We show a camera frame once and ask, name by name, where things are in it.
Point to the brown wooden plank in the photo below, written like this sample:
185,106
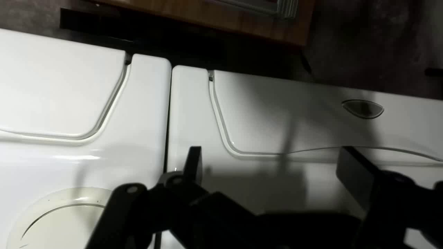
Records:
222,21

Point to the white washing machine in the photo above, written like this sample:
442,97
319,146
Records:
278,106

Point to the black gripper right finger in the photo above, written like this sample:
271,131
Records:
392,208

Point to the white laundry machine, cream cover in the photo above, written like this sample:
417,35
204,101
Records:
46,83

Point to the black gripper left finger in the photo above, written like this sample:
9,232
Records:
185,216

